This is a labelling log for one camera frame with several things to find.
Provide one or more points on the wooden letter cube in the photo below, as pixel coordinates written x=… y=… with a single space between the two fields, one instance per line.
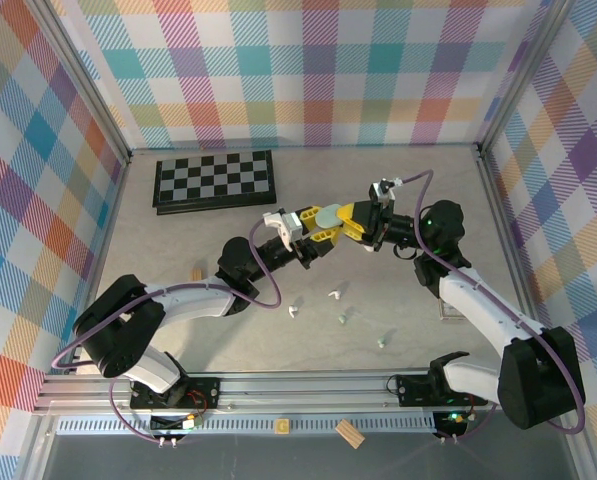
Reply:
x=281 y=426

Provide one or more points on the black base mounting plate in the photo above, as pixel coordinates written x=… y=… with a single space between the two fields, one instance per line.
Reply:
x=413 y=390
x=203 y=392

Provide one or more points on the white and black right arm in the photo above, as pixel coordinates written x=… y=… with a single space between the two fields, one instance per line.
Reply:
x=478 y=300

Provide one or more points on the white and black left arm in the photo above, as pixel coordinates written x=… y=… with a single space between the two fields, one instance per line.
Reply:
x=188 y=300

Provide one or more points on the small black connector board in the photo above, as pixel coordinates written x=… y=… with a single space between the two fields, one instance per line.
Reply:
x=173 y=424
x=450 y=422

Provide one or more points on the aluminium side rail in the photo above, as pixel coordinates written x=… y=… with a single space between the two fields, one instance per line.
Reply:
x=503 y=225
x=103 y=250

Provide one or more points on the long wooden block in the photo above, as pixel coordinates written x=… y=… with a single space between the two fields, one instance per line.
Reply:
x=350 y=433

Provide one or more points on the aluminium frame post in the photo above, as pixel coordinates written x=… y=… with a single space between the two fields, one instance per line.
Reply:
x=83 y=85
x=523 y=75

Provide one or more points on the white earbud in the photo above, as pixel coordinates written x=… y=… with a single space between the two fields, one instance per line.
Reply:
x=334 y=294
x=293 y=311

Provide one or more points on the small wooden block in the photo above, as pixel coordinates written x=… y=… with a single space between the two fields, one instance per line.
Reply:
x=196 y=274

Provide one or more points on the flat card with border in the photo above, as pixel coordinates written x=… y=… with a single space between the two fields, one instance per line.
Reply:
x=450 y=312

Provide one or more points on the mint green earbud charging case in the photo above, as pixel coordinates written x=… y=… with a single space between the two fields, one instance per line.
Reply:
x=327 y=216

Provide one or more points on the black and white chessboard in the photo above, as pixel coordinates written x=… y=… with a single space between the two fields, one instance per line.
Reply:
x=213 y=177

